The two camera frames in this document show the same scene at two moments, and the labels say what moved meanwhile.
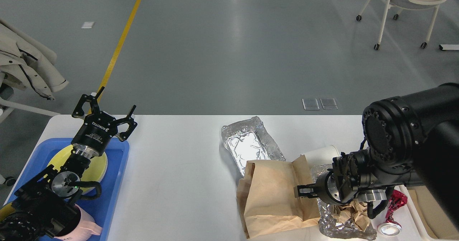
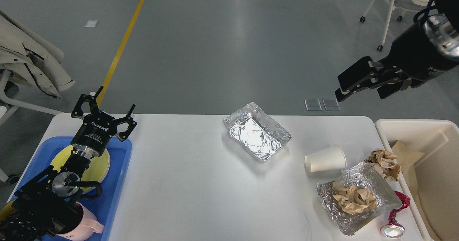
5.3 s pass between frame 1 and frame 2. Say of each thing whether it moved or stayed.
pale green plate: stayed
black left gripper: stayed
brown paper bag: moved
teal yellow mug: stayed
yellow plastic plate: stayed
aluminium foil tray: moved
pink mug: stayed
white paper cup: stayed
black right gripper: moved
